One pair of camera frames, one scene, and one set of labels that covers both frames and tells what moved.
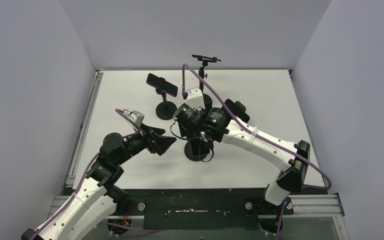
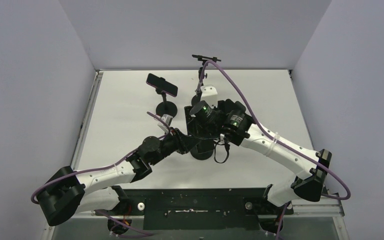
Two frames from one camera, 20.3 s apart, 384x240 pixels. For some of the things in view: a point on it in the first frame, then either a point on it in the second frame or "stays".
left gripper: x=152 y=135 -> x=185 y=143
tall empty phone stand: x=208 y=100 stays
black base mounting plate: x=235 y=209 stays
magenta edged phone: x=162 y=84 stays
